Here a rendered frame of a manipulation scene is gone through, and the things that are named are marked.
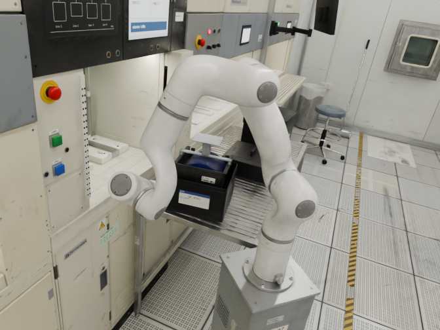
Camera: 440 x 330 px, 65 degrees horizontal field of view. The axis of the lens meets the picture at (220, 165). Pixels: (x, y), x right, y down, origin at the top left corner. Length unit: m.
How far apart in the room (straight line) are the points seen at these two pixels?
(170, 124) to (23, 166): 0.45
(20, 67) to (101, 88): 0.94
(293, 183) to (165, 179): 0.39
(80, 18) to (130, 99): 0.74
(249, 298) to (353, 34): 4.72
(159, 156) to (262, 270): 0.59
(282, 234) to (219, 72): 0.57
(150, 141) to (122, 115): 0.99
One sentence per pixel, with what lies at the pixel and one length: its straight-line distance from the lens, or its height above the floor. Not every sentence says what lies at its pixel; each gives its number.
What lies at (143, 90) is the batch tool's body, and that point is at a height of 1.19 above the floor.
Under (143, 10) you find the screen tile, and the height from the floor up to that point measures 1.57.
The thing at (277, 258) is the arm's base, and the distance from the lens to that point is 1.24.
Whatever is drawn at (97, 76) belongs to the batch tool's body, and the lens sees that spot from 1.93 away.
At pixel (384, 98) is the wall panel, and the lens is 5.67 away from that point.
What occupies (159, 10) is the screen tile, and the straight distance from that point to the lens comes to 1.53.
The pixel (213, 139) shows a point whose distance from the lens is 1.53.
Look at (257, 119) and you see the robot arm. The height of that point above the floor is 1.36.
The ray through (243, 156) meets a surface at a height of 0.86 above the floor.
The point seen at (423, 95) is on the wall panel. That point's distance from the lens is 5.71.
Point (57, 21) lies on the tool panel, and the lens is 1.11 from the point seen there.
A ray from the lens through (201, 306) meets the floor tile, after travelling 2.21.
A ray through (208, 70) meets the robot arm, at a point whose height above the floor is 1.49.
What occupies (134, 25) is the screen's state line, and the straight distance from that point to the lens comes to 1.39.
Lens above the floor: 1.66
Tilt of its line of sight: 26 degrees down
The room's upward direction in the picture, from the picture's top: 8 degrees clockwise
